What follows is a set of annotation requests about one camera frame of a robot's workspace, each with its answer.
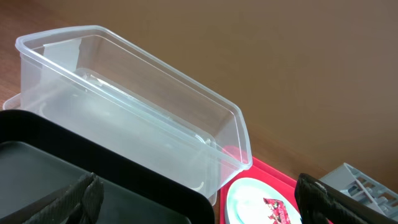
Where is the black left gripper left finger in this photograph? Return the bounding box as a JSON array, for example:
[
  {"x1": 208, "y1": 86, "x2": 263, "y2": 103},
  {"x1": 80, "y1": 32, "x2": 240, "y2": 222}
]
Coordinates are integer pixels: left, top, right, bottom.
[{"x1": 24, "y1": 173, "x2": 104, "y2": 224}]

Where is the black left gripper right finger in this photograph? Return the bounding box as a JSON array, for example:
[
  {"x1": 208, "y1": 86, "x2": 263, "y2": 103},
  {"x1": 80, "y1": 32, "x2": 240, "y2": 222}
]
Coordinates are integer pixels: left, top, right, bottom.
[{"x1": 294, "y1": 173, "x2": 397, "y2": 224}]

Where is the red snack wrapper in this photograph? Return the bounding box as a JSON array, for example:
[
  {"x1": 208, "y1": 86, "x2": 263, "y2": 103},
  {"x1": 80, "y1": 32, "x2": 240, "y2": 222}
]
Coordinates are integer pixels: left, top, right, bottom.
[{"x1": 263, "y1": 198, "x2": 290, "y2": 224}]

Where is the grey dishwasher rack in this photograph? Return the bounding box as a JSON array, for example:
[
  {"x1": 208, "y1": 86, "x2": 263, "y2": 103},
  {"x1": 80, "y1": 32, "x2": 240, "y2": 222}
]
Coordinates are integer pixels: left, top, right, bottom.
[{"x1": 320, "y1": 163, "x2": 397, "y2": 221}]

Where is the black waste tray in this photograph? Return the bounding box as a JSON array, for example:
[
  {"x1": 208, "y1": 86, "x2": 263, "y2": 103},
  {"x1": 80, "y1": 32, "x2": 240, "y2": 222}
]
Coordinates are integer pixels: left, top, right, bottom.
[{"x1": 1, "y1": 110, "x2": 215, "y2": 223}]

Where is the red serving tray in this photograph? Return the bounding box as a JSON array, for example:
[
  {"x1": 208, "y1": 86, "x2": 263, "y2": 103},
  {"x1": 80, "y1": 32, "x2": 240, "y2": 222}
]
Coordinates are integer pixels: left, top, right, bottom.
[{"x1": 220, "y1": 157, "x2": 300, "y2": 223}]

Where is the light blue plate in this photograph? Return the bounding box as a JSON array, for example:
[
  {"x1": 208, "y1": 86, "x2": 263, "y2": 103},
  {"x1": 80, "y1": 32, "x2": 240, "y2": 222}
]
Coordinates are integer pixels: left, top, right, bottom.
[{"x1": 224, "y1": 177, "x2": 302, "y2": 224}]

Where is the clear plastic bin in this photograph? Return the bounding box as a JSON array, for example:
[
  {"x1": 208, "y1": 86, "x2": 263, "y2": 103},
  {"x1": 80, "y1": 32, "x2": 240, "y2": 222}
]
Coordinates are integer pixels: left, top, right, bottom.
[{"x1": 4, "y1": 26, "x2": 252, "y2": 203}]

